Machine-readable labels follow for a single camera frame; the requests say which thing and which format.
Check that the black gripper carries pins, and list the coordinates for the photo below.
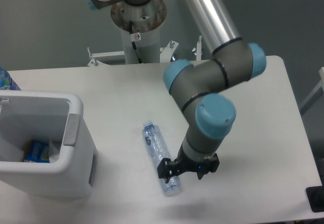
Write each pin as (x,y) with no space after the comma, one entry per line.
(188,160)

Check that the crushed clear plastic bottle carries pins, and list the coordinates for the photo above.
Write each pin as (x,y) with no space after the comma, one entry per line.
(157,149)

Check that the white plastic wrapper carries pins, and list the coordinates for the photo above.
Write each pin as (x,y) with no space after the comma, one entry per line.
(54,151)

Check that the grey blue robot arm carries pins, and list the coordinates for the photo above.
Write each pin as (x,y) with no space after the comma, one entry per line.
(196,89)

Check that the white plastic trash can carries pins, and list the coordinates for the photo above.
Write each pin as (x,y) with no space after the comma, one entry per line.
(44,117)

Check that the black device at table corner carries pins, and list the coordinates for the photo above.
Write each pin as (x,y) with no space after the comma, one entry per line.
(315,198)

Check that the blue yellow snack packet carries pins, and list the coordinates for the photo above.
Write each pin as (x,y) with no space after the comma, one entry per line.
(36,152)

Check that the blue patterned bottle at edge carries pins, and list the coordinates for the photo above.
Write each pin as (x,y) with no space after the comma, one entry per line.
(7,83)

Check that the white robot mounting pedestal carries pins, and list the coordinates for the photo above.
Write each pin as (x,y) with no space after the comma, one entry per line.
(139,28)

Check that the white frame at right edge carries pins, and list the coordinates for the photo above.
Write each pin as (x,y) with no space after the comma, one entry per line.
(313,96)

